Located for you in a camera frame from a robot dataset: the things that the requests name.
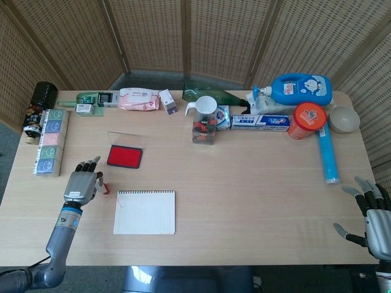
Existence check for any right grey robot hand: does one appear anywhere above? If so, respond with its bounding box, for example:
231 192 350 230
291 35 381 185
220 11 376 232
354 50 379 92
332 176 391 262

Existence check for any white spiral lined notebook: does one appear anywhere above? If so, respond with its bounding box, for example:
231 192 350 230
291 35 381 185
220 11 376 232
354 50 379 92
113 190 177 236

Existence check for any white red rubber stamp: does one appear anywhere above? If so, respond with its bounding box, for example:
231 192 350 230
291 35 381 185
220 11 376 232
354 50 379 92
95 178 111 197

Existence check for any blue pump bottle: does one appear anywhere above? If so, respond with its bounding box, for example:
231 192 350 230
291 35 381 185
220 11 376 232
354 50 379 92
252 73 334 107

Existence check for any pastel tissue multipack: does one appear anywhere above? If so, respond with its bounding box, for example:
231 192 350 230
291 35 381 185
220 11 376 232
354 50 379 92
32 108 70 178

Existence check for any orange cylindrical tub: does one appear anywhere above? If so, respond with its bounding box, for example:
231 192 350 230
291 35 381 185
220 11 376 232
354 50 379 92
287 101 328 140

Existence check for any black labelled bottle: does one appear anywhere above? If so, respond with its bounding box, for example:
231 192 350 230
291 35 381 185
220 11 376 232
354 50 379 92
22 81 59 145

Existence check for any green plastic tray with handle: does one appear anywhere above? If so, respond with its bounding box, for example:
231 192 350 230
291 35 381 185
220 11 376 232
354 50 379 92
56 92 105 117

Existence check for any white wipes pack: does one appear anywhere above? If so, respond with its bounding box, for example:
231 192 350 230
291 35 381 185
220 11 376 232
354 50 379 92
245 92 301 115

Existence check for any pink wet wipes pack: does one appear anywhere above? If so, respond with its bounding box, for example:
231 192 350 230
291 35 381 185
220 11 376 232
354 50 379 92
118 87 161 112

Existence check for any blue cylindrical tube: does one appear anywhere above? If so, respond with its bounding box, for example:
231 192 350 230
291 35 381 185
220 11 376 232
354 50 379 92
316 123 341 185

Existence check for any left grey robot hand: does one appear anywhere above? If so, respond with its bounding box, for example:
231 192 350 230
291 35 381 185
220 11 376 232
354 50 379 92
63 156 104 204

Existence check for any white cup with handle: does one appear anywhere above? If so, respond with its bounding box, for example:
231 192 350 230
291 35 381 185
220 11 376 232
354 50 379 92
185 95 218 118

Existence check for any green plastic bottle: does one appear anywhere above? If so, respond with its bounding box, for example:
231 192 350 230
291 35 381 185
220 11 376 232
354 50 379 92
181 79 255 108

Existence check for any small white cardboard box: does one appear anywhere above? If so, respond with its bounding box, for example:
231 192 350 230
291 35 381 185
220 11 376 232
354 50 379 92
75 103 95 115

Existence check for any white and purple carton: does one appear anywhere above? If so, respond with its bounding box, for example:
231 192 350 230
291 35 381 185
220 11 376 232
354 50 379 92
158 89 178 116

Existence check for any beige bowl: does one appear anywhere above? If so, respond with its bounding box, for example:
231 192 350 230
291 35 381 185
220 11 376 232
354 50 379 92
327 104 361 134

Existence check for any wooden lattice folding screen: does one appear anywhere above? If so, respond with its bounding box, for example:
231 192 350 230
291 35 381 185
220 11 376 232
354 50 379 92
0 0 391 196

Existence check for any black and white stapler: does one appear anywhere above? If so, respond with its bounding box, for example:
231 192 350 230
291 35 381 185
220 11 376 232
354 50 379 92
97 91 120 109

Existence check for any white and blue soap box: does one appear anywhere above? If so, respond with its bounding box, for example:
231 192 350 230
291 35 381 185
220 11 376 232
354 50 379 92
215 104 233 131

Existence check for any white and blue toothpaste box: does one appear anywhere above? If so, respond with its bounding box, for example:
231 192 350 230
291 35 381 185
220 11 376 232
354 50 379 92
230 114 291 132

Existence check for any red ink pad clear lid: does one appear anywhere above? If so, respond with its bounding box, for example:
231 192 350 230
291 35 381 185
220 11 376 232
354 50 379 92
106 131 145 169

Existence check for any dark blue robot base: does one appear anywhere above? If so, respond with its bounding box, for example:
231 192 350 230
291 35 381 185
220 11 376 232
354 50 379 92
122 265 255 293

